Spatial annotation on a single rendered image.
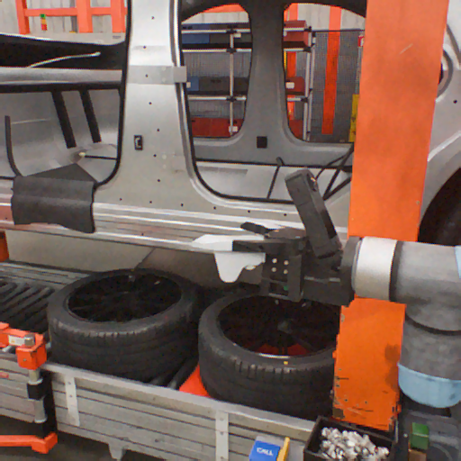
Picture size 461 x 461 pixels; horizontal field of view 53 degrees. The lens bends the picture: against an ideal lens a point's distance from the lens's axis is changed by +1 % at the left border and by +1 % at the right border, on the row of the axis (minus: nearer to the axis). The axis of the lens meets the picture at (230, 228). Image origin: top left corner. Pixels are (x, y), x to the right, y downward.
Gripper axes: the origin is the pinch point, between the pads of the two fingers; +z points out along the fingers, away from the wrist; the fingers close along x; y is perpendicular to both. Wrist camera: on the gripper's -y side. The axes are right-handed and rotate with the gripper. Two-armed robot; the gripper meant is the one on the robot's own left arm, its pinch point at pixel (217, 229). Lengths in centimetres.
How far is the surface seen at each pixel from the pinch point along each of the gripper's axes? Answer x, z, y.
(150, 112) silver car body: 96, 81, -22
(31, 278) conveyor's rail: 129, 190, 74
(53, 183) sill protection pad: 94, 133, 10
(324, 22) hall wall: 939, 262, -253
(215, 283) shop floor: 232, 122, 93
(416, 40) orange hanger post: 52, -18, -34
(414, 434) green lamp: 49, -27, 52
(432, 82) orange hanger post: 54, -22, -26
